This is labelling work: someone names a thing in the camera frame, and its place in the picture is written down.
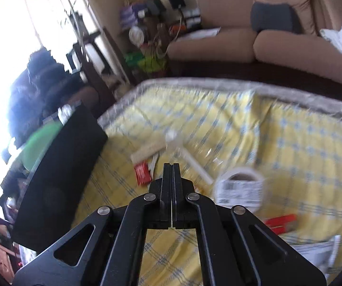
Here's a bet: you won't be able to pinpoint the red packet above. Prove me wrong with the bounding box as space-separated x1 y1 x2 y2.
133 162 152 187

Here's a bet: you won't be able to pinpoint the white plastic stick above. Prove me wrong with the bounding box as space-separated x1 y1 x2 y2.
165 129 214 185

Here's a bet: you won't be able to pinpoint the white papers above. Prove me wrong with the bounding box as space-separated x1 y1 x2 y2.
175 27 221 41

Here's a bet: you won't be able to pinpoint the dark grey cushion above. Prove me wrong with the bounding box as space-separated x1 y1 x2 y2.
251 1 302 34

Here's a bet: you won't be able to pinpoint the yellow plaid cloth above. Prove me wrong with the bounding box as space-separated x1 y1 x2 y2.
72 89 342 286

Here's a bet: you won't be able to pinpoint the potted plant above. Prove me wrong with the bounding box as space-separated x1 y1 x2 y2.
46 0 83 38

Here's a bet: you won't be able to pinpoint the brown sofa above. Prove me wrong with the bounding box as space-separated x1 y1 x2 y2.
166 0 342 85

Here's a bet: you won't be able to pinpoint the red flat box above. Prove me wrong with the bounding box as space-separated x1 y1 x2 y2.
265 214 297 234

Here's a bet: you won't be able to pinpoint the green bag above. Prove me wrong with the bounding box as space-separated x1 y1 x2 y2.
125 52 167 74

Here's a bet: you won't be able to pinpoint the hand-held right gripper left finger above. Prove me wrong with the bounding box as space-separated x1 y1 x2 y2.
12 163 172 286

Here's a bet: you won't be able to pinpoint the dark wooden chair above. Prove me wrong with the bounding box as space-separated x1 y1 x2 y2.
66 27 131 87

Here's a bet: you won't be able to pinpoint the silver foil packet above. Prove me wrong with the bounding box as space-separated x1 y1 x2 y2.
57 105 74 123

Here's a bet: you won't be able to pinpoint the round patterned tin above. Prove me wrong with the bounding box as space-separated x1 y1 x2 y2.
129 26 146 45

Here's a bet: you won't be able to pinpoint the white paper packet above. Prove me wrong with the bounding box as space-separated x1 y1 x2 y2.
293 235 342 277

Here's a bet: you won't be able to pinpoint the green plastic object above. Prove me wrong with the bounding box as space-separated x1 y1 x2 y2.
19 122 64 170

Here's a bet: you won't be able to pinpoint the black storage box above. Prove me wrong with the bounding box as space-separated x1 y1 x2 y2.
11 104 109 252

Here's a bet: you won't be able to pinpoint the pile of dark clothes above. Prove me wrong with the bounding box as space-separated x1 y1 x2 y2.
8 46 98 146

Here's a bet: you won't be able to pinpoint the cream rectangular box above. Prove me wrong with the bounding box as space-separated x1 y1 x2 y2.
131 141 167 164

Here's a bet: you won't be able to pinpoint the purple packages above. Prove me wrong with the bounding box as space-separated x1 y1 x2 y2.
120 4 146 26

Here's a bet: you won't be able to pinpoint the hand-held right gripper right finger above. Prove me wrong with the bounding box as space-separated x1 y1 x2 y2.
172 163 328 286

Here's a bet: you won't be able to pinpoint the white tape roll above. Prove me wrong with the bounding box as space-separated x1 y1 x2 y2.
213 167 266 212

